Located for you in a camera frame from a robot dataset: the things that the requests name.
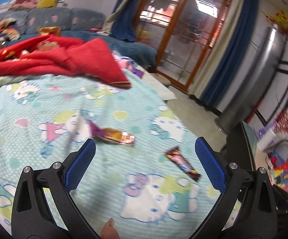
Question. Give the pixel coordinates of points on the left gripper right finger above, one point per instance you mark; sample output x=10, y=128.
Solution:
x=226, y=177

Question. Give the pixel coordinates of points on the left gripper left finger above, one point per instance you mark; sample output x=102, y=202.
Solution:
x=63, y=177

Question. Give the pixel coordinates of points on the dark chocolate bar wrapper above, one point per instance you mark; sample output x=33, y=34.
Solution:
x=176, y=157

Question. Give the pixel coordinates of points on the purple orange candy wrapper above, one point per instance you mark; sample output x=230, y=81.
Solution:
x=112, y=135

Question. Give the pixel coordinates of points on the left hand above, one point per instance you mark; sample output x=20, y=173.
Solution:
x=108, y=231

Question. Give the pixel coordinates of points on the white ribbed vase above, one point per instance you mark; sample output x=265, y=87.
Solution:
x=266, y=140

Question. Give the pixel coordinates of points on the Hello Kitty patterned blanket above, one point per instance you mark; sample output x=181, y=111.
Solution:
x=44, y=118

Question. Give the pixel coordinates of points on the blue curtain right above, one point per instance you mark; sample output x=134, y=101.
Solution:
x=225, y=59

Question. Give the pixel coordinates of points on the blue curtain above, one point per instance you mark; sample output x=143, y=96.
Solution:
x=225, y=59
x=122, y=26

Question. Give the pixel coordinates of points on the grey tower air conditioner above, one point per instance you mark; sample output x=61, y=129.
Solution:
x=256, y=82

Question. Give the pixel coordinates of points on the red blanket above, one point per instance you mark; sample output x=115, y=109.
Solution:
x=68, y=56

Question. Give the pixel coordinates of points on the purple cloth pile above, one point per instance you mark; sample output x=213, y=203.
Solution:
x=127, y=63

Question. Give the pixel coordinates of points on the grey blue sofa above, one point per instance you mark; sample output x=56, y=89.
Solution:
x=77, y=23

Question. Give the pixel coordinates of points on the wooden glass sliding door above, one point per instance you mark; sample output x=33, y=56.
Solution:
x=182, y=32

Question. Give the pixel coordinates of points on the blue curtain left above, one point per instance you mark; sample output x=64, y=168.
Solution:
x=122, y=26

